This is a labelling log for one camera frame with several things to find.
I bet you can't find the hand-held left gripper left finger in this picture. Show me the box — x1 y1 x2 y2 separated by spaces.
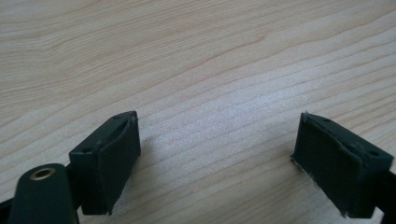
68 110 142 217

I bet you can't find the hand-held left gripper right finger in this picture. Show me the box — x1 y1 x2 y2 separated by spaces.
290 110 395 219

